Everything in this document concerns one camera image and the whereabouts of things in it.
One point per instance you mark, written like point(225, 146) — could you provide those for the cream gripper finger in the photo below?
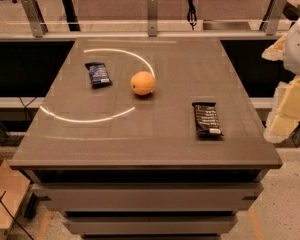
point(275, 51)
point(284, 117)

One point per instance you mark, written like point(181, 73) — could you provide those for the black rxbar chocolate bar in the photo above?
point(206, 119)

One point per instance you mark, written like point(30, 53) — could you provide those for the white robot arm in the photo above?
point(291, 52)

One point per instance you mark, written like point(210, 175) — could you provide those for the orange fruit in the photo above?
point(142, 83)

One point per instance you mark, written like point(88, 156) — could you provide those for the blue snack packet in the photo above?
point(98, 74)

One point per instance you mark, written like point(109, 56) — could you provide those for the grey table cabinet base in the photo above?
point(148, 210)

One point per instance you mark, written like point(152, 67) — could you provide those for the cardboard box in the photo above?
point(13, 188)

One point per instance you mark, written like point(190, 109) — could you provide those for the right metal rail bracket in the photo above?
point(270, 23)

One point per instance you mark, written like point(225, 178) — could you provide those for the metal rail bracket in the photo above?
point(35, 18)
point(152, 17)
point(270, 23)

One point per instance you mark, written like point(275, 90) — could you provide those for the middle metal rail bracket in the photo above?
point(152, 17)

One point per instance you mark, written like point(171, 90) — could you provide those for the metal guard rail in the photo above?
point(224, 35)

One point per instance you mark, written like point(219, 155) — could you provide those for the left metal rail bracket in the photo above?
point(35, 18)

